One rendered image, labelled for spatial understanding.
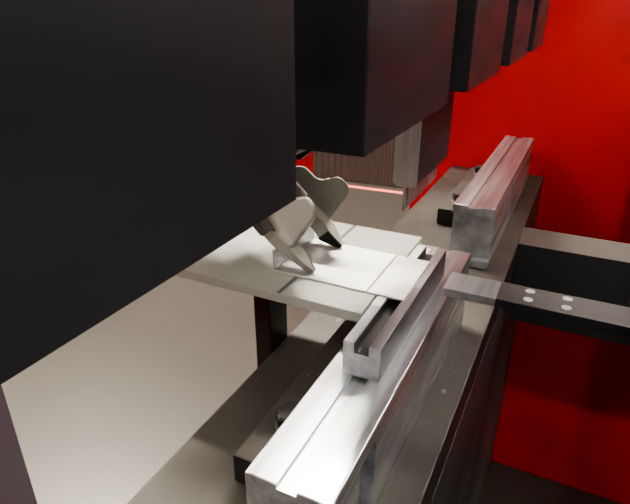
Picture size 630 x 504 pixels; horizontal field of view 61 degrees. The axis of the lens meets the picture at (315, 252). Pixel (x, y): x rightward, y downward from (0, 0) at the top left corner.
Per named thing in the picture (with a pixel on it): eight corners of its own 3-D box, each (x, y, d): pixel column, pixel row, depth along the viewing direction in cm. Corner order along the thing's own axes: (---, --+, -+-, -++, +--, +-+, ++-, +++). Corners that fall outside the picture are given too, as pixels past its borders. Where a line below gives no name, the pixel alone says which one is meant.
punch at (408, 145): (424, 177, 52) (433, 74, 48) (445, 179, 51) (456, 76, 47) (390, 209, 44) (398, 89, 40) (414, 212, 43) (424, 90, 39)
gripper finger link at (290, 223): (330, 254, 46) (282, 161, 47) (285, 283, 49) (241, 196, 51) (349, 248, 48) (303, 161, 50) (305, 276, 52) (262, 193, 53)
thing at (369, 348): (416, 269, 59) (418, 244, 57) (443, 275, 57) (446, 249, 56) (342, 371, 42) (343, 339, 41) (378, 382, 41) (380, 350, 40)
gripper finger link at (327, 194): (373, 226, 53) (310, 157, 51) (331, 253, 57) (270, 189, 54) (379, 210, 56) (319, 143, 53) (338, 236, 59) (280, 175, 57)
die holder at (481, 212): (499, 176, 123) (505, 135, 119) (527, 180, 120) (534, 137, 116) (445, 262, 82) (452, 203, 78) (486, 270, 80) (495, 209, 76)
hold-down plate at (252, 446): (366, 312, 69) (367, 291, 67) (407, 322, 67) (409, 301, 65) (233, 482, 44) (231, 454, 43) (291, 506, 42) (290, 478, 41)
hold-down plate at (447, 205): (470, 179, 121) (472, 166, 120) (495, 182, 119) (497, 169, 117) (435, 223, 96) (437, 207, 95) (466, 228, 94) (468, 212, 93)
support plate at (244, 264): (224, 208, 70) (224, 201, 70) (421, 245, 60) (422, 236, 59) (123, 262, 55) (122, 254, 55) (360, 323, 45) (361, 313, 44)
